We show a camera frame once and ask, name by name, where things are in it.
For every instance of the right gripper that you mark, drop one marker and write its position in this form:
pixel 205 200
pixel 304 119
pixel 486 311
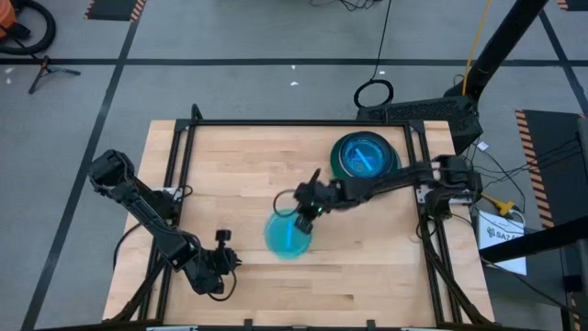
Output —
pixel 317 197

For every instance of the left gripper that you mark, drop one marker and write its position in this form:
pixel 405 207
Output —
pixel 220 269

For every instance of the green plastic plate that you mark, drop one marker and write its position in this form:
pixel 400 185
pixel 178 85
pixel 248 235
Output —
pixel 334 169

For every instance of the teal transparent plastic plate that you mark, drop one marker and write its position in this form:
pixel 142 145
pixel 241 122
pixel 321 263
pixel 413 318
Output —
pixel 365 156
pixel 285 239

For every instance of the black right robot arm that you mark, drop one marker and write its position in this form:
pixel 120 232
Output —
pixel 395 181

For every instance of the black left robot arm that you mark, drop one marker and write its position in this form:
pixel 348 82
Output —
pixel 138 202

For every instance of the yellow plug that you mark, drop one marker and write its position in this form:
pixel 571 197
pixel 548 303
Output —
pixel 503 207

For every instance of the white labelled box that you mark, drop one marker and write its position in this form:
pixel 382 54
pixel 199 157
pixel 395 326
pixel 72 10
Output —
pixel 500 239

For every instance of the black beam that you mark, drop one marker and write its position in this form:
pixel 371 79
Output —
pixel 542 239

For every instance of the hazard striped floor mat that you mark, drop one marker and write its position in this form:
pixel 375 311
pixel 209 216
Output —
pixel 115 9
pixel 551 161
pixel 574 3

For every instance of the black stand pole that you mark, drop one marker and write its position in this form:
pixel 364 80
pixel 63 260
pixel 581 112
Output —
pixel 505 41

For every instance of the black tripod stand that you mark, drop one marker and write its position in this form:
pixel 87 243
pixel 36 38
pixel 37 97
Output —
pixel 46 69

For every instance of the orange shop vacuum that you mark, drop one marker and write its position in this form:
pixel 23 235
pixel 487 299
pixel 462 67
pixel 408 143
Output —
pixel 5 16

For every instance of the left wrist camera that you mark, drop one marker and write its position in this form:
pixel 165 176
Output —
pixel 223 235

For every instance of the black aluminium table frame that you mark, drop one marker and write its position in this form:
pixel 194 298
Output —
pixel 298 122

